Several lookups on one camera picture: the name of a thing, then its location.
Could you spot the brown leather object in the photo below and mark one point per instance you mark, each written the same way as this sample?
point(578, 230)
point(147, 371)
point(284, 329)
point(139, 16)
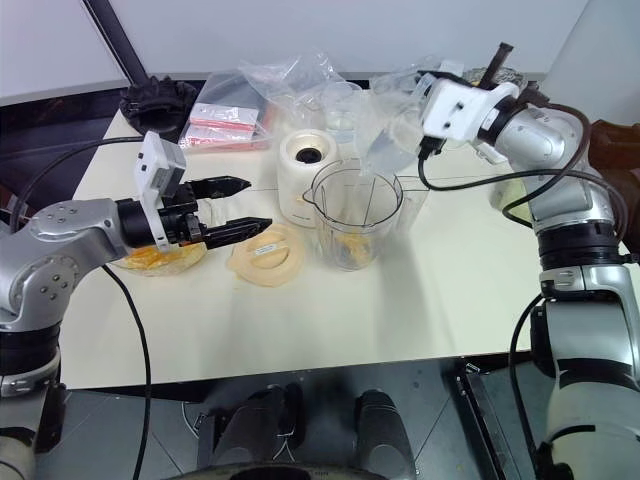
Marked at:
point(617, 150)

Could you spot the white blender base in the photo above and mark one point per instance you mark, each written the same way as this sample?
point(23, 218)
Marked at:
point(300, 170)

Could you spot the clear plate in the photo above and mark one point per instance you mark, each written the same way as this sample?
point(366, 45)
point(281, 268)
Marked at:
point(190, 257)

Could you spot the black stand pole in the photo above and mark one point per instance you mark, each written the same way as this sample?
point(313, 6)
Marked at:
point(125, 45)

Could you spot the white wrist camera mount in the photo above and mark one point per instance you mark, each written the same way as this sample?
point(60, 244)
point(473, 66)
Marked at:
point(465, 115)
point(155, 165)

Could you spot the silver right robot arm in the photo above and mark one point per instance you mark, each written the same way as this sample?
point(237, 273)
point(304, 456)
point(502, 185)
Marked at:
point(575, 200)

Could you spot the orange segments in jar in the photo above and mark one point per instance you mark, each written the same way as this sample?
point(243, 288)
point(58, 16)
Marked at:
point(356, 247)

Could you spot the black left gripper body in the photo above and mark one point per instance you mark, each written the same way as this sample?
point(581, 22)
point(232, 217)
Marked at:
point(180, 220)

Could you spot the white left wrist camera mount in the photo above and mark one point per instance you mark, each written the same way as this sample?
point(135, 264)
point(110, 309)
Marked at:
point(155, 165)

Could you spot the clear blender jar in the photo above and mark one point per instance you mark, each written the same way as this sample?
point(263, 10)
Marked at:
point(357, 220)

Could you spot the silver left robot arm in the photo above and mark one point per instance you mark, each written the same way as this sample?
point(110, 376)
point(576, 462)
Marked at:
point(65, 235)

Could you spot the orange segments on plate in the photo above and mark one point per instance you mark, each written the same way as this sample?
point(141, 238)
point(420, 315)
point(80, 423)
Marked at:
point(147, 257)

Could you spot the flat bag of red-white packs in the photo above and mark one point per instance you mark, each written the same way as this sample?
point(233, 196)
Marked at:
point(220, 125)

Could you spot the small clear plastic bag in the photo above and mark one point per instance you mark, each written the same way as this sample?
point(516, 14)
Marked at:
point(390, 110)

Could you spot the dark rounded shape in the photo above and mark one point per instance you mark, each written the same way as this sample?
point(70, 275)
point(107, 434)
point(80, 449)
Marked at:
point(382, 430)

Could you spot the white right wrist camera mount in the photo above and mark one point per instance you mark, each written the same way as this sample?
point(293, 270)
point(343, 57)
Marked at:
point(465, 115)

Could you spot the black metal frame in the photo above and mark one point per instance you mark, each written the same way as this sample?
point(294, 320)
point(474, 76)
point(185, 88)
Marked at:
point(492, 425)

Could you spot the grey patterned bowl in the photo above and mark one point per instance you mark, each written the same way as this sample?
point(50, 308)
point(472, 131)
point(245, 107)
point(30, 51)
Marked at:
point(515, 77)

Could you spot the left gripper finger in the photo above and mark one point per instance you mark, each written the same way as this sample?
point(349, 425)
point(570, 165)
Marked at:
point(235, 230)
point(220, 186)

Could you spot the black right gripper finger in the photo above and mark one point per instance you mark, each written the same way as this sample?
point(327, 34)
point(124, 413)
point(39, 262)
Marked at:
point(395, 144)

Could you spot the large crumpled clear plastic bag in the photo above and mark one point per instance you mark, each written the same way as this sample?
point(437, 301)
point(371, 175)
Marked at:
point(295, 80)

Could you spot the cream blender jar lid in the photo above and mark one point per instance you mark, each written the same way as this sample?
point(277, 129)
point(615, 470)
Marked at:
point(267, 255)

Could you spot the black ribbed stand base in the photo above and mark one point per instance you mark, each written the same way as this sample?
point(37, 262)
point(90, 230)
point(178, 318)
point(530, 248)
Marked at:
point(155, 102)

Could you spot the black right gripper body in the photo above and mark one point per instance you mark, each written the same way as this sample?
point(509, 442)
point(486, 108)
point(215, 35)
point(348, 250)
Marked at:
point(423, 86)

